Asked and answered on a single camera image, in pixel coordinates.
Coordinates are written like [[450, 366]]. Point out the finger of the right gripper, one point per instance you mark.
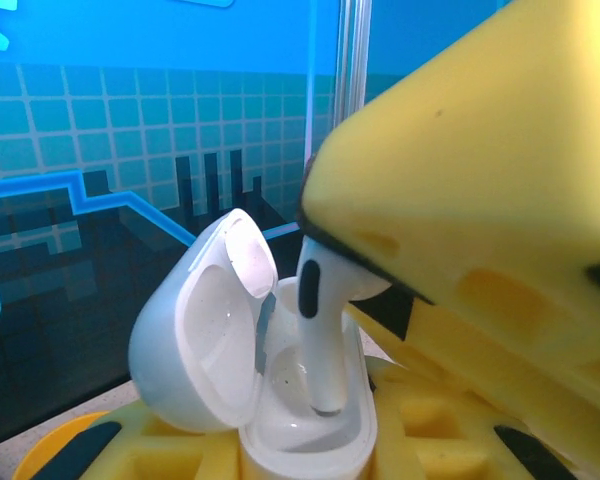
[[455, 150], [505, 360]]

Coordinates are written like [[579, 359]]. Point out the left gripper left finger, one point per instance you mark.
[[180, 457]]

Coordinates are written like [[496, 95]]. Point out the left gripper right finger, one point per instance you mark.
[[430, 440]]

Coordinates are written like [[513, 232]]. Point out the white earbud charging case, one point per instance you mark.
[[190, 350]]

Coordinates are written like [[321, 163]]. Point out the white earbud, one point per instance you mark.
[[325, 350]]

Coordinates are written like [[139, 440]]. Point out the aluminium frame post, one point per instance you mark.
[[352, 60]]

